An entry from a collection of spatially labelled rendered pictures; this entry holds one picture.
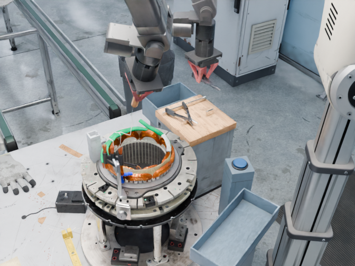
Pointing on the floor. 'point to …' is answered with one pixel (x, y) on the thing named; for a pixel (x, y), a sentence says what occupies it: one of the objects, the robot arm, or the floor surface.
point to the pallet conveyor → (45, 31)
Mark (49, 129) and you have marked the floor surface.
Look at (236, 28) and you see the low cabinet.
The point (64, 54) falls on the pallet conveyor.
